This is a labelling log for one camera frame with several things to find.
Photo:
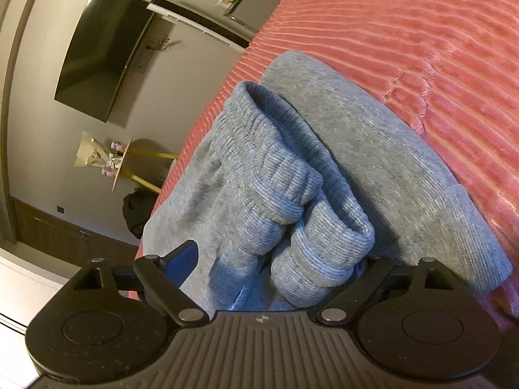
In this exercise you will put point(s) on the white tower air conditioner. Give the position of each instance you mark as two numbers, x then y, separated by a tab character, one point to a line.
194	20

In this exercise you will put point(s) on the dark wooden cabinet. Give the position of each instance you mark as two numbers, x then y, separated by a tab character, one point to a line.
61	235

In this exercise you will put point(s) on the black bag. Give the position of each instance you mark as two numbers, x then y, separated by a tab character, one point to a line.
140	212

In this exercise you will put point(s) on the grey pants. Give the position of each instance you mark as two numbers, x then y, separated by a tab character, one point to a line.
284	178

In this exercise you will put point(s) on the yellow side table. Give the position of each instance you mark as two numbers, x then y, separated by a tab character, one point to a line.
138	158

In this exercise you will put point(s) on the wall power outlet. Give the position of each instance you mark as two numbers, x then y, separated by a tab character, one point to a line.
145	58

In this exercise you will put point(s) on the black wall television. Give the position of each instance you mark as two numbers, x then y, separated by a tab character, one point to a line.
101	52

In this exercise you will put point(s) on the cream wrapped flower bouquet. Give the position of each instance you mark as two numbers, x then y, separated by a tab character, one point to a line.
90	150

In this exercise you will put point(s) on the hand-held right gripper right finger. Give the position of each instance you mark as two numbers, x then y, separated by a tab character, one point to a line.
361	291

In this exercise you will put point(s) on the pink gift box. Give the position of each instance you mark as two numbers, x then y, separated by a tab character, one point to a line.
118	147
110	168

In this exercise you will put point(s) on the pink ribbed blanket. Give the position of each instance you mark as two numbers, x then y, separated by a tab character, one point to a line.
405	40

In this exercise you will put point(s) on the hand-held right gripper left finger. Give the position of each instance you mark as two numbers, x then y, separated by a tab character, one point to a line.
183	258

